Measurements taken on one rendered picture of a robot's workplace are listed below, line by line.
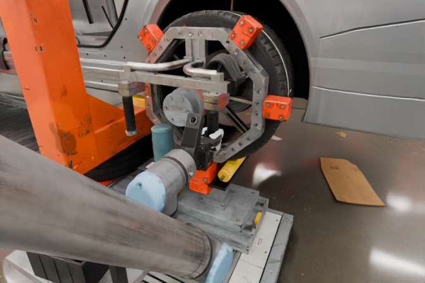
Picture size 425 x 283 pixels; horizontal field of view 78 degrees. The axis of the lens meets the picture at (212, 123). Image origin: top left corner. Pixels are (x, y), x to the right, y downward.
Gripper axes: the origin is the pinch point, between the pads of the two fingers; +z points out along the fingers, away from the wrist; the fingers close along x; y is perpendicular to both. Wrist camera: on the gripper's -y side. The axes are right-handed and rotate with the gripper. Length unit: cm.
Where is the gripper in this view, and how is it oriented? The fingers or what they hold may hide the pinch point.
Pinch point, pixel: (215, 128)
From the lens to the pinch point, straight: 84.4
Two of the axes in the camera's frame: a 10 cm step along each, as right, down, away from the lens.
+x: 9.0, 1.7, -4.0
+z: 4.4, -3.5, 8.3
